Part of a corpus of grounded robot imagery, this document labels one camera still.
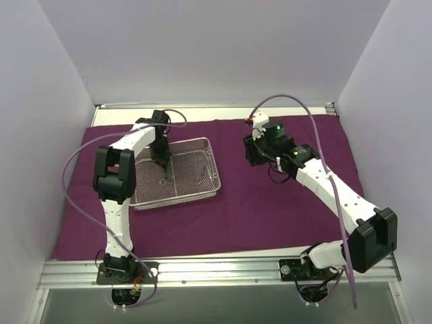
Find steel clamp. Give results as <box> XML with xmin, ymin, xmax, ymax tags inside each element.
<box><xmin>159</xmin><ymin>167</ymin><xmax>170</xmax><ymax>186</ymax></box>

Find metal mesh instrument tray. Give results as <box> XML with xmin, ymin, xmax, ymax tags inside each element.
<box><xmin>130</xmin><ymin>137</ymin><xmax>221</xmax><ymax>211</ymax></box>

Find purple surgical wrap cloth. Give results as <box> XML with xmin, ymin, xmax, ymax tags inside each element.
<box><xmin>50</xmin><ymin>113</ymin><xmax>382</xmax><ymax>261</ymax></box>

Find steel tweezers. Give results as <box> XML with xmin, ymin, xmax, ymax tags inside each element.
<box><xmin>196</xmin><ymin>166</ymin><xmax>209</xmax><ymax>184</ymax></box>

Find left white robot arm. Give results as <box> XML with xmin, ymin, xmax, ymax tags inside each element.
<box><xmin>93</xmin><ymin>111</ymin><xmax>171</xmax><ymax>283</ymax></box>

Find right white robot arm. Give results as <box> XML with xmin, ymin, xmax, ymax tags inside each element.
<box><xmin>243</xmin><ymin>135</ymin><xmax>398</xmax><ymax>279</ymax></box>

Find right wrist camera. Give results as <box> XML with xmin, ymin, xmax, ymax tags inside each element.
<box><xmin>263</xmin><ymin>120</ymin><xmax>292</xmax><ymax>147</ymax></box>

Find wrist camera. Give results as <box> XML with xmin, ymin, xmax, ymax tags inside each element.
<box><xmin>149</xmin><ymin>110</ymin><xmax>171</xmax><ymax>127</ymax></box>
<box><xmin>263</xmin><ymin>120</ymin><xmax>292</xmax><ymax>147</ymax></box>

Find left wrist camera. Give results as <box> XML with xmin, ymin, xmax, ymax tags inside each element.
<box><xmin>149</xmin><ymin>110</ymin><xmax>171</xmax><ymax>127</ymax></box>

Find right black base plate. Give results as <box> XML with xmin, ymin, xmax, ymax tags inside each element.
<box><xmin>278</xmin><ymin>259</ymin><xmax>340</xmax><ymax>281</ymax></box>

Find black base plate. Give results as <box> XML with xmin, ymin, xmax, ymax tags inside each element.
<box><xmin>278</xmin><ymin>259</ymin><xmax>340</xmax><ymax>281</ymax></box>
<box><xmin>96</xmin><ymin>262</ymin><xmax>159</xmax><ymax>286</ymax></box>

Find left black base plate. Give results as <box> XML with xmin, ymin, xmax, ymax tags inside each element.
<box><xmin>96</xmin><ymin>262</ymin><xmax>159</xmax><ymax>286</ymax></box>

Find aluminium front rail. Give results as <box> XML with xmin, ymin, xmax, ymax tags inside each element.
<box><xmin>36</xmin><ymin>252</ymin><xmax>402</xmax><ymax>290</ymax></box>

